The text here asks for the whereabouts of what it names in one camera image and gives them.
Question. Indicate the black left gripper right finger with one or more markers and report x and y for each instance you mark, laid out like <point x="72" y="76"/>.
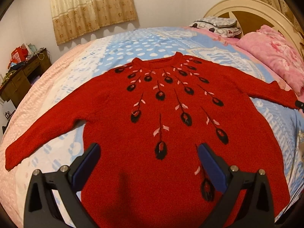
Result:
<point x="257" y="207"/>

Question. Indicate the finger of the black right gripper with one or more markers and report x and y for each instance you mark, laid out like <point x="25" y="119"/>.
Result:
<point x="299" y="105"/>

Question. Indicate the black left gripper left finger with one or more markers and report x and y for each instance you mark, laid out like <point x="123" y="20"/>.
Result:
<point x="41" y="209"/>

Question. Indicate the red embroidered knit sweater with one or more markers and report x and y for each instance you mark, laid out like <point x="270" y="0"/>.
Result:
<point x="149" y="118"/>

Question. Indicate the pink floral folded quilt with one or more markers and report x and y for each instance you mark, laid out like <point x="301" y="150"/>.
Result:
<point x="271" y="48"/>

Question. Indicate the cream wooden headboard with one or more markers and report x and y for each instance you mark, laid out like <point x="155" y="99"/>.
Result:
<point x="252" y="14"/>

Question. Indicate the white paper bag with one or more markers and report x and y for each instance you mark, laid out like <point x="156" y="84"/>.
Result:
<point x="8" y="109"/>

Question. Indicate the grey patterned pillow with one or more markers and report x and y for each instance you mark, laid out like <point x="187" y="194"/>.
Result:
<point x="225" y="27"/>

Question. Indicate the dark wooden desk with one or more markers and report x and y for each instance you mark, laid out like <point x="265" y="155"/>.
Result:
<point x="20" y="82"/>

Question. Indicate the polka dot patchwork bed sheet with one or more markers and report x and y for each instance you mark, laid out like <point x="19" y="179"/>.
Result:
<point x="96" y="57"/>

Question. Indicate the red gift box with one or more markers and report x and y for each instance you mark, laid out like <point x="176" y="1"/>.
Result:
<point x="19" y="55"/>

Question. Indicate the beige window curtain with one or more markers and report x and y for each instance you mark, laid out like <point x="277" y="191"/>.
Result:
<point x="75" y="18"/>

